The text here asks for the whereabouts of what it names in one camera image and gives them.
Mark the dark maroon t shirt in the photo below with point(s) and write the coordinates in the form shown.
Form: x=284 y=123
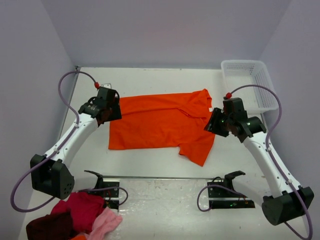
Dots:
x=57 y=226

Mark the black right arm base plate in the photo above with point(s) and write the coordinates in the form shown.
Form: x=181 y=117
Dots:
x=222 y=199

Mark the crimson red t shirt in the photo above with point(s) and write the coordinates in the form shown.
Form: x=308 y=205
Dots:
x=83 y=208

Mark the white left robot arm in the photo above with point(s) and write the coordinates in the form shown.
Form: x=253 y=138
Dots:
x=52 y=175

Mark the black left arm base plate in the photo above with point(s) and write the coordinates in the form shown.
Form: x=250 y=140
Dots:
x=111 y=195

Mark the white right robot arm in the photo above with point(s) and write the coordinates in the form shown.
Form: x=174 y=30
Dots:
x=284 y=198

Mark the white plastic basket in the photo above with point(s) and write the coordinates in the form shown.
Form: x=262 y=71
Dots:
x=237 y=73

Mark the orange red cloth piece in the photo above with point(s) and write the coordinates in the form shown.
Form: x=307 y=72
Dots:
x=81 y=236

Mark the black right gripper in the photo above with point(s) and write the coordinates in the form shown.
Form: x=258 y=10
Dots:
x=212 y=126

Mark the orange t shirt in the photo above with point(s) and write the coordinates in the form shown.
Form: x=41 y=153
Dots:
x=165 y=121

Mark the pink t shirt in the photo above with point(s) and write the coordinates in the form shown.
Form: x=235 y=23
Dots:
x=104 y=224

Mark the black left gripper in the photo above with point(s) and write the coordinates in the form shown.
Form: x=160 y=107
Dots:
x=116 y=113

